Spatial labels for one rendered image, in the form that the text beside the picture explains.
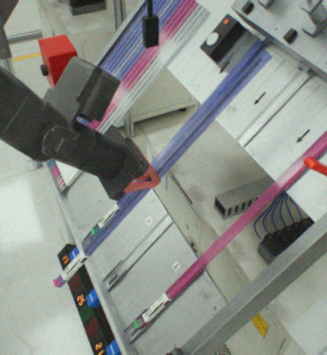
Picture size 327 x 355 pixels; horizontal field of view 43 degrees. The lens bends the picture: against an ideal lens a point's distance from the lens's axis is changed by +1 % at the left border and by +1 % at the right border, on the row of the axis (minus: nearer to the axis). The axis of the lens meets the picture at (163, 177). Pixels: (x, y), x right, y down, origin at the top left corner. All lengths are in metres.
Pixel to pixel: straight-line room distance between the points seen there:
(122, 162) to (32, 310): 1.18
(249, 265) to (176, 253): 0.30
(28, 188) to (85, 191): 1.14
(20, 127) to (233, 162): 0.86
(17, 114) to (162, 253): 0.42
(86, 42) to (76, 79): 1.42
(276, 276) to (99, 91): 0.35
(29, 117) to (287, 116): 0.41
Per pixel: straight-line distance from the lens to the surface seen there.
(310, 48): 0.65
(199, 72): 0.83
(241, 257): 0.99
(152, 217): 0.77
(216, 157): 1.21
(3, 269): 1.81
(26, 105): 0.42
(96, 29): 1.91
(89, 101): 0.51
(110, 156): 0.55
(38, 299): 1.69
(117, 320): 0.79
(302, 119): 0.67
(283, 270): 0.61
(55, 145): 0.46
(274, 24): 0.70
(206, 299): 0.68
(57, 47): 1.44
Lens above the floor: 1.43
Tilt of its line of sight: 45 degrees down
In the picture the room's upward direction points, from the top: straight up
